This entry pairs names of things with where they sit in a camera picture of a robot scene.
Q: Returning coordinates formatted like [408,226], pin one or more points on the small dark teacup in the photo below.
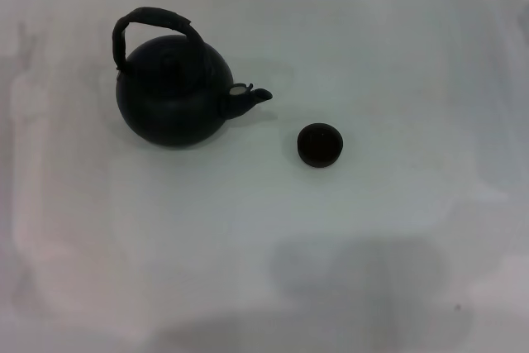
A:
[320,145]

